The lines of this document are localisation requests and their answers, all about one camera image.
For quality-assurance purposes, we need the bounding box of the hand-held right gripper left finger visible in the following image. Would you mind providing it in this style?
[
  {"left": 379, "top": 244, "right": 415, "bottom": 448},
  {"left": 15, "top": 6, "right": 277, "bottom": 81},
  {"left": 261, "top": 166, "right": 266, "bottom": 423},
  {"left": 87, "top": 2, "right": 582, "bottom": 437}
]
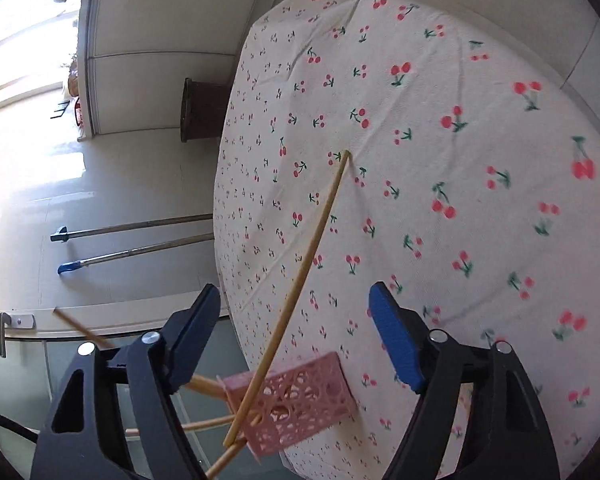
[{"left": 30, "top": 283, "right": 222, "bottom": 480}]

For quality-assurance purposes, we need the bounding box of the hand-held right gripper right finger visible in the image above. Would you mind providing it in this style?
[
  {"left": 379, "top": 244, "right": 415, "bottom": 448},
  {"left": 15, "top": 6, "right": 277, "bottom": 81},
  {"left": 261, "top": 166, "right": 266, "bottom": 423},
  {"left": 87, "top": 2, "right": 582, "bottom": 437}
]
[{"left": 369, "top": 281, "right": 561, "bottom": 480}]

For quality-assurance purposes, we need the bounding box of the bunch of wooden chopsticks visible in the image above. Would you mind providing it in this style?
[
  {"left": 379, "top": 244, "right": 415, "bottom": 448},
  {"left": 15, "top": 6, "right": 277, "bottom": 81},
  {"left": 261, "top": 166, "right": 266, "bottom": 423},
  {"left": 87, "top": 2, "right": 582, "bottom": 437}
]
[{"left": 52, "top": 149, "right": 352, "bottom": 480}]

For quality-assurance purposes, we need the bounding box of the pink perforated utensil holder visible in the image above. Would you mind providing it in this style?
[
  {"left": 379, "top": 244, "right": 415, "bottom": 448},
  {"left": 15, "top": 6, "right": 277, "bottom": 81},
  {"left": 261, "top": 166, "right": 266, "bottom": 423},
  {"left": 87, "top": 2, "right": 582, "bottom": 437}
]
[{"left": 217, "top": 351, "right": 357, "bottom": 461}]

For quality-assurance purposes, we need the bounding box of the cherry print tablecloth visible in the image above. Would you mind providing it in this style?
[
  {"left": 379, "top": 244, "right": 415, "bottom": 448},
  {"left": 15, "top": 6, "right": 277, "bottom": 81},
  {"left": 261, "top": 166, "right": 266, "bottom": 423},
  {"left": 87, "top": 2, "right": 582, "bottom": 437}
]
[{"left": 212, "top": 0, "right": 600, "bottom": 480}]

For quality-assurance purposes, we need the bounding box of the brown trash bin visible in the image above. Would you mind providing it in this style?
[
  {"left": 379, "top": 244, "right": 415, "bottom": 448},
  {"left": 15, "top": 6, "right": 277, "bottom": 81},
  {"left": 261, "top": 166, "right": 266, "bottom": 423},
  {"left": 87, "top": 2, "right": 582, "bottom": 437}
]
[{"left": 180, "top": 77, "right": 233, "bottom": 143}]

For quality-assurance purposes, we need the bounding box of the white base cabinet with doors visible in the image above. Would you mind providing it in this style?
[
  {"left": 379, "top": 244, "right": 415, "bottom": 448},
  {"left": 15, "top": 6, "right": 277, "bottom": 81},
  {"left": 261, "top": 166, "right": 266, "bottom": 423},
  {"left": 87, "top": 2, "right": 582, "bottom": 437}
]
[{"left": 77, "top": 0, "right": 296, "bottom": 137}]

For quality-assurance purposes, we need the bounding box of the bright kitchen window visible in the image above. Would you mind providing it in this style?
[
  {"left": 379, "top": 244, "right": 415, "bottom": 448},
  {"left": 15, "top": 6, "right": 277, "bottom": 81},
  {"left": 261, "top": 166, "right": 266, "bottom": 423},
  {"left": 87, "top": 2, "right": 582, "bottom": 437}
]
[{"left": 0, "top": 0, "right": 88, "bottom": 116}]

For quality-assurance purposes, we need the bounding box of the mop handle with blue end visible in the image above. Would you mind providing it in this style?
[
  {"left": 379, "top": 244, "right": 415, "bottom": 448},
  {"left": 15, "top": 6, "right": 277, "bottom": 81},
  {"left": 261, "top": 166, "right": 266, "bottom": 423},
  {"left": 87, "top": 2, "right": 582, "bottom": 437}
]
[{"left": 57, "top": 232, "right": 216, "bottom": 276}]

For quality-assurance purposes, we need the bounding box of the mop handle with black end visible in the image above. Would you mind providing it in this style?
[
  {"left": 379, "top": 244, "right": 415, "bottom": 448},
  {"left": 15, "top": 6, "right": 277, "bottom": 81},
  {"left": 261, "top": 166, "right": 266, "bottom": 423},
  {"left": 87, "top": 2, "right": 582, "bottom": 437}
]
[{"left": 50, "top": 213, "right": 215, "bottom": 243}]

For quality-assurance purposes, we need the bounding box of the metal lever door handle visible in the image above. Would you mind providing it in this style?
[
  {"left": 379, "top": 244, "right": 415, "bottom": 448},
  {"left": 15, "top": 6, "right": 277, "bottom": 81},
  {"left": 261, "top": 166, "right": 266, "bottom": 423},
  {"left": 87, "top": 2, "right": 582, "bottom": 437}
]
[{"left": 0, "top": 311, "right": 37, "bottom": 359}]

